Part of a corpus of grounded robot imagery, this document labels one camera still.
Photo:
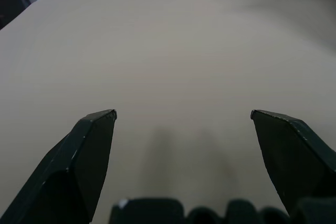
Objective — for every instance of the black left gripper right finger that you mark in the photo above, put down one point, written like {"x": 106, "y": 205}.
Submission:
{"x": 291, "y": 155}

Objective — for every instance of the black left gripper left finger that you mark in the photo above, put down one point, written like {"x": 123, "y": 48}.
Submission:
{"x": 65, "y": 161}

